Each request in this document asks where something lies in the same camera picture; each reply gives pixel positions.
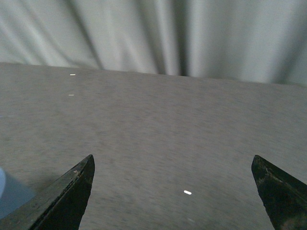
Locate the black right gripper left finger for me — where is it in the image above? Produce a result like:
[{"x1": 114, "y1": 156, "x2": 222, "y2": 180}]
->
[{"x1": 0, "y1": 154, "x2": 95, "y2": 230}]

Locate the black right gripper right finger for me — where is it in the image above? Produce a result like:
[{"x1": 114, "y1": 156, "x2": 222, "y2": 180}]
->
[{"x1": 251, "y1": 155, "x2": 307, "y2": 230}]

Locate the grey-green curtain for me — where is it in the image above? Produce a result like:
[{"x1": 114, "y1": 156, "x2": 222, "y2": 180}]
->
[{"x1": 0, "y1": 0, "x2": 307, "y2": 85}]

